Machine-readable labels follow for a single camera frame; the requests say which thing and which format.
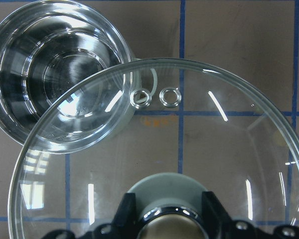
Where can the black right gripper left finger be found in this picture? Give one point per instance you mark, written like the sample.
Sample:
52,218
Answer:
125,217

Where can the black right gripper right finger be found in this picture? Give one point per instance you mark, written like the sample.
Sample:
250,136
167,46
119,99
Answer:
215,220

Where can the white toy cooking pot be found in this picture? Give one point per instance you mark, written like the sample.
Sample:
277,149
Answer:
58,88

